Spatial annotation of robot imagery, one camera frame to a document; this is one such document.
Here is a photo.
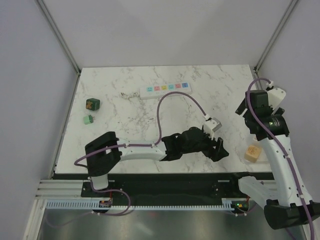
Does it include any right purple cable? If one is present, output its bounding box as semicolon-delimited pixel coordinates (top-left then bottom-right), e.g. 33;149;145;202
231;77;316;240

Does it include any white slotted cable duct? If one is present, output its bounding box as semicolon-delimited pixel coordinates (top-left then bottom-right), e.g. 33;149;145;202
45;198;249;212

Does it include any light green cube plug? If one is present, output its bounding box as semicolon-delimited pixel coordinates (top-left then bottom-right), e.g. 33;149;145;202
83;114;95;125

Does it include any dark green cube plug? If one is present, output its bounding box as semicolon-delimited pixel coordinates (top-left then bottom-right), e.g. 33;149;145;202
85;98;101;111

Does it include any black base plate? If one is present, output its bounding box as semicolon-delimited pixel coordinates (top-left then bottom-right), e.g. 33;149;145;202
79;172;276;208

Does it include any white power strip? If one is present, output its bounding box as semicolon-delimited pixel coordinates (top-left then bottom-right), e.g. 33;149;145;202
139;82;192;100

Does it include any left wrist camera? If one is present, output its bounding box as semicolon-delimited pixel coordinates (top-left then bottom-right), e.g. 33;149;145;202
202;118;222;140

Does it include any tan wooden cube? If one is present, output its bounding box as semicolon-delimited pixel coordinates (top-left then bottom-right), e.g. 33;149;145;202
244;145;262;163

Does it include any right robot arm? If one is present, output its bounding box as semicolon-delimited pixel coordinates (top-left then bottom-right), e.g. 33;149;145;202
229;88;320;230

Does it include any purple cable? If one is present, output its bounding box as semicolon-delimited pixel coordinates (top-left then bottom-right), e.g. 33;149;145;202
46;91;213;228
231;77;316;240

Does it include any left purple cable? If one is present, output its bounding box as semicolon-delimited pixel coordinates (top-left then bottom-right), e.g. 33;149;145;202
46;91;213;228

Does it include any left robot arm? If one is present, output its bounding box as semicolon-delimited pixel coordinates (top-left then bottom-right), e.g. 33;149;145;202
85;127;229;197

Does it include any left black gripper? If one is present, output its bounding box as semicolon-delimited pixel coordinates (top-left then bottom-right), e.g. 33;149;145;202
182;128;229;163

